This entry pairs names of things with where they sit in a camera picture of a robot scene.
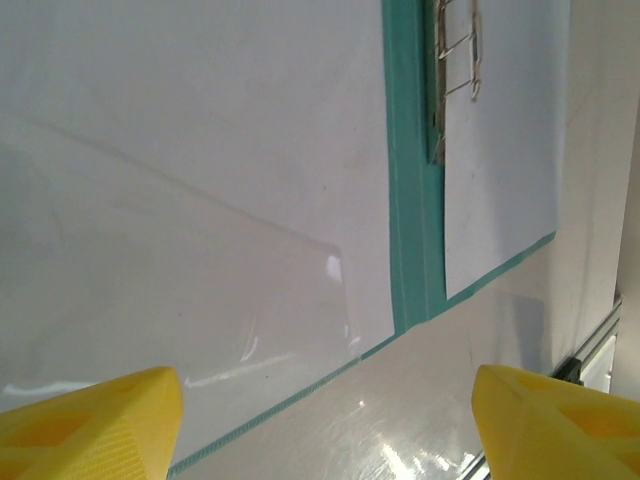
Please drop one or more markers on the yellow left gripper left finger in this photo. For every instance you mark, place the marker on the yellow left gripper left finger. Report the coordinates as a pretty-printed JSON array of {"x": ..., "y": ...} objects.
[{"x": 90, "y": 430}]

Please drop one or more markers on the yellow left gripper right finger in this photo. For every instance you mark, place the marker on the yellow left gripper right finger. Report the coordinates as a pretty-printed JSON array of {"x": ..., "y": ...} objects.
[{"x": 565, "y": 435}]

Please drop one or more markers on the white paper sheet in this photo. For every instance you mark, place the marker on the white paper sheet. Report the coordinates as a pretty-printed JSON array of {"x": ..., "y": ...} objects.
[
  {"x": 500, "y": 200},
  {"x": 200, "y": 125}
]

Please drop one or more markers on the green plastic folder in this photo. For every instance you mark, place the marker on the green plastic folder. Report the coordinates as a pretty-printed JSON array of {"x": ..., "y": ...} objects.
[{"x": 410, "y": 200}]

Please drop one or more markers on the metal folder clip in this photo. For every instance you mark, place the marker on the metal folder clip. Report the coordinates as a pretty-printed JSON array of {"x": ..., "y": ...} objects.
[{"x": 478, "y": 60}]

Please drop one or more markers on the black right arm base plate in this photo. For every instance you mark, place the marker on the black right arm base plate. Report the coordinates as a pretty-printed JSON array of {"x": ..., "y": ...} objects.
[{"x": 570, "y": 371}]

